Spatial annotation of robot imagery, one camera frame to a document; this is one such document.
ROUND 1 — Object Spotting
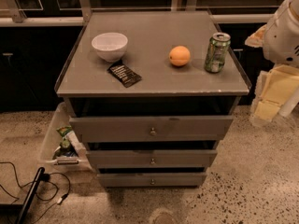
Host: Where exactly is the grey bottom drawer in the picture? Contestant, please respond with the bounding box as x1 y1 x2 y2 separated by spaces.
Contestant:
98 173 206 187

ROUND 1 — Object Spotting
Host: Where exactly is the green soda can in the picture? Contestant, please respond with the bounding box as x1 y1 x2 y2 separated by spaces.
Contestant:
204 32 231 73

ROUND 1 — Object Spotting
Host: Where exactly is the grey drawer cabinet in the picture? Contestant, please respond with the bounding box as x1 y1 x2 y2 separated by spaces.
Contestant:
56 11 250 175

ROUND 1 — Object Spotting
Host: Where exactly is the black flat bar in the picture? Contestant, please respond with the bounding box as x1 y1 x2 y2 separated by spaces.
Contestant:
14 167 45 224

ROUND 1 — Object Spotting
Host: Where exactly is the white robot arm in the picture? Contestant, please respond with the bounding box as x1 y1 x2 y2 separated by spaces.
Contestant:
245 0 299 127

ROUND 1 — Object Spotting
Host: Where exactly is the grey middle drawer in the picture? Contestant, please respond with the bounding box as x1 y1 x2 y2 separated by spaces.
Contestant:
86 149 217 168

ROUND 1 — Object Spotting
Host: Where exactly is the green chip bag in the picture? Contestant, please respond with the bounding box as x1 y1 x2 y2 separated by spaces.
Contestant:
56 126 72 137

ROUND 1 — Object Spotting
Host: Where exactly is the orange fruit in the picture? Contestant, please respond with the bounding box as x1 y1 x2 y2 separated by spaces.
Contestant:
169 46 191 67

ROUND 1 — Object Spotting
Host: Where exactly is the metal railing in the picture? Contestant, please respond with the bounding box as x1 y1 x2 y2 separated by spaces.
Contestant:
0 0 284 24

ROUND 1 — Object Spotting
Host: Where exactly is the white ceramic bowl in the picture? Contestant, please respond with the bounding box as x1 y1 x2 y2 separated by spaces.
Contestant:
92 33 128 63

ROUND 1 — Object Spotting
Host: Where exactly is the black snack packet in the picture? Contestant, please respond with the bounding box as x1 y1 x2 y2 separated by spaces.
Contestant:
107 61 142 88

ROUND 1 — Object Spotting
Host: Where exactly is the grey drawer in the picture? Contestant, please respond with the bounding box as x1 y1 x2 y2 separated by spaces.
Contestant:
69 116 233 143
86 149 217 168
98 173 206 187

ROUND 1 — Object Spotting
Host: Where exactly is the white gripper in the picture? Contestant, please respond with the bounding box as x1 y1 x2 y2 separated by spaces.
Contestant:
249 64 299 127

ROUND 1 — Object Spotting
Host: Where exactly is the clear plastic bin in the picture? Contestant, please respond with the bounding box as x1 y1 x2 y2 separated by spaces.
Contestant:
37 103 91 172

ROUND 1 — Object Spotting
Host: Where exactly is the black cable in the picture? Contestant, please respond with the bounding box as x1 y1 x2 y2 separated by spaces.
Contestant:
0 161 71 224

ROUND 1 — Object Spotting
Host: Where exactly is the grey top drawer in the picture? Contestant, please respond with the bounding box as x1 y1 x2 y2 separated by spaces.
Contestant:
69 116 233 143

